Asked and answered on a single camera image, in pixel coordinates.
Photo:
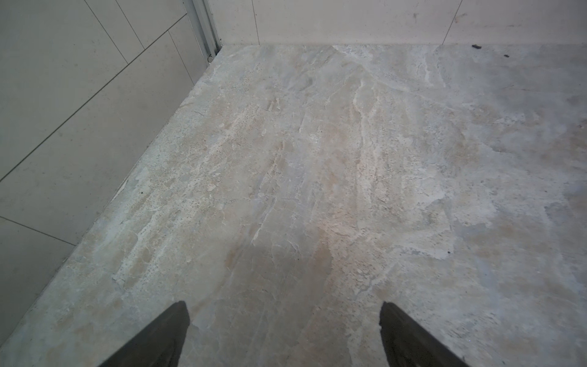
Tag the left corner aluminium post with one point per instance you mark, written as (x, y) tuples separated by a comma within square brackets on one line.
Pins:
[(203, 24)]

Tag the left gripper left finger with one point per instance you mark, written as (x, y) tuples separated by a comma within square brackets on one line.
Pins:
[(158, 344)]

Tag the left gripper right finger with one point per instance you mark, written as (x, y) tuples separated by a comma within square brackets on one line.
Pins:
[(407, 343)]

